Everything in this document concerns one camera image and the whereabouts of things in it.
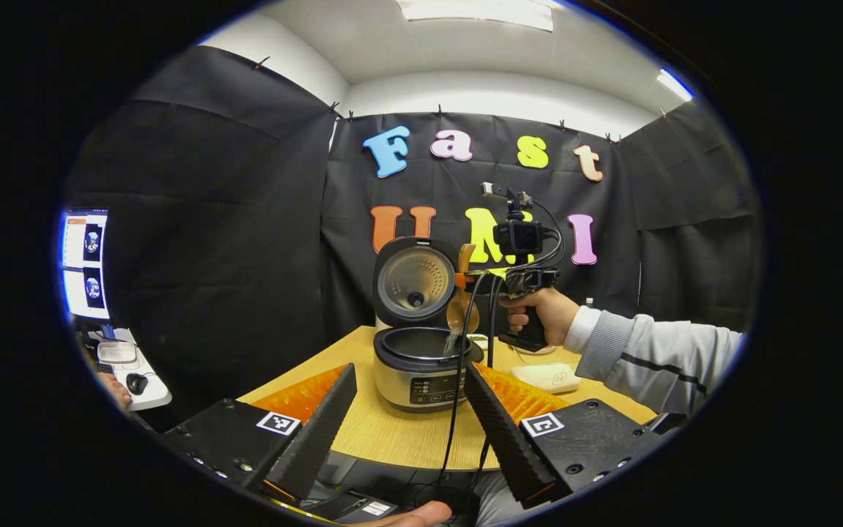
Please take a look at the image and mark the long ceiling light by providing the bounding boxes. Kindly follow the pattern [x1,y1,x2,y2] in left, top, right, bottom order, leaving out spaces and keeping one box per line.
[396,0,555,31]

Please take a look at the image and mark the white side desk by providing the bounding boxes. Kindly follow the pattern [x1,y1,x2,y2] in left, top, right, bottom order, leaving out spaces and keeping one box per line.
[78,326,172,412]

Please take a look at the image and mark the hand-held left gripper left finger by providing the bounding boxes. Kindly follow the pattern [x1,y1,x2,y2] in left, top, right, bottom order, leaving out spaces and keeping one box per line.
[162,362,359,502]

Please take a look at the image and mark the computer monitor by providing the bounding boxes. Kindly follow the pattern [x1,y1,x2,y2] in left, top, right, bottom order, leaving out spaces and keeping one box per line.
[61,209,111,323]

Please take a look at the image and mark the black and silver rice cooker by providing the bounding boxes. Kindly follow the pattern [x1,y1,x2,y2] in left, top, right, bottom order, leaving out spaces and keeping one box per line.
[372,236,484,413]

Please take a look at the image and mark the person's grey trousers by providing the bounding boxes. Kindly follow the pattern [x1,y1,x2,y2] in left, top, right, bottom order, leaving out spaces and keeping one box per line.
[473,472,539,527]

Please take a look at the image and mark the small ceiling light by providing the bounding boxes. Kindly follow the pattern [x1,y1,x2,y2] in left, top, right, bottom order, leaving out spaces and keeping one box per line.
[657,68,694,102]

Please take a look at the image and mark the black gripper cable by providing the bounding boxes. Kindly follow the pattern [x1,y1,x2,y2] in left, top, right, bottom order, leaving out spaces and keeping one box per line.
[486,274,504,369]
[432,269,495,506]

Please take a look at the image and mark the small white rounded box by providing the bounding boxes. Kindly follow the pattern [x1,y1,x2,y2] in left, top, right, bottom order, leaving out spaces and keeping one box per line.
[97,341,138,365]

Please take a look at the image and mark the black backdrop cloth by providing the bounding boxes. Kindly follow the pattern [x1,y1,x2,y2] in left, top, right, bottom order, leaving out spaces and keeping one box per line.
[59,45,763,425]

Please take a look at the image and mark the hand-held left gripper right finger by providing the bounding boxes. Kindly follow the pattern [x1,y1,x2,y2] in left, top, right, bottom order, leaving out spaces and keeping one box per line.
[463,361,667,509]

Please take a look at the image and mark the wooden spoon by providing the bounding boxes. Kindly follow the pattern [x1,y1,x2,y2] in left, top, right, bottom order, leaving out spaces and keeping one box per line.
[446,244,482,337]

